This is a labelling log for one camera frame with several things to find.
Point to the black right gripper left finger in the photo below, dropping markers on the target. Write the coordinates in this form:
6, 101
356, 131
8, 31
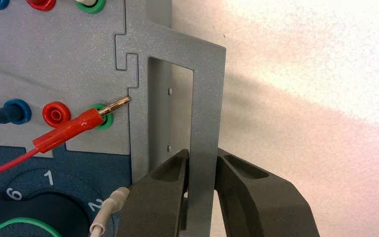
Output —
153, 209

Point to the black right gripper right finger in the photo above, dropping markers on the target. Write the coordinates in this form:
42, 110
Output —
264, 209

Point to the blue grey switch task board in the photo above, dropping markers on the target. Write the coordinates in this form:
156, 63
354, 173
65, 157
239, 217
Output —
78, 59

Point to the green banana socket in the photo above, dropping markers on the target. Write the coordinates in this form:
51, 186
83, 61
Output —
93, 8
108, 122

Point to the black green rotary knob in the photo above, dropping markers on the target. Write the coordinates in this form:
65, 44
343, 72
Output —
29, 209

